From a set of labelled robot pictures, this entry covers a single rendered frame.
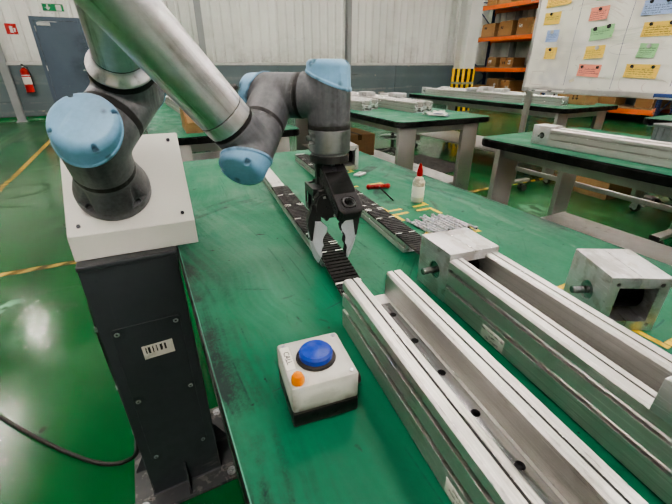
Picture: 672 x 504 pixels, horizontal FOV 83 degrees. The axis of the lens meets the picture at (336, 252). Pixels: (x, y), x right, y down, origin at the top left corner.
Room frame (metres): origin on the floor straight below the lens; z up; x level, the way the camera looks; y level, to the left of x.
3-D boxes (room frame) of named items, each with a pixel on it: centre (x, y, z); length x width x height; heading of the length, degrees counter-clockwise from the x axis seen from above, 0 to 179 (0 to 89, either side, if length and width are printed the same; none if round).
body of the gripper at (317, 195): (0.70, 0.01, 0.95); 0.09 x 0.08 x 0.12; 20
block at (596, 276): (0.53, -0.44, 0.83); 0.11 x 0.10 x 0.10; 89
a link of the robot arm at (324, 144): (0.70, 0.01, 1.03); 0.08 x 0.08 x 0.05
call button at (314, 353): (0.35, 0.02, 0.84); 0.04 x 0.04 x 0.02
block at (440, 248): (0.61, -0.21, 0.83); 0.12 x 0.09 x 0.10; 110
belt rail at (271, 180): (1.15, 0.17, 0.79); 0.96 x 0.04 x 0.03; 20
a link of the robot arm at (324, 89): (0.70, 0.02, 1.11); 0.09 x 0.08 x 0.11; 74
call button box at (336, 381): (0.35, 0.02, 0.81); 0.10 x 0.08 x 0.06; 110
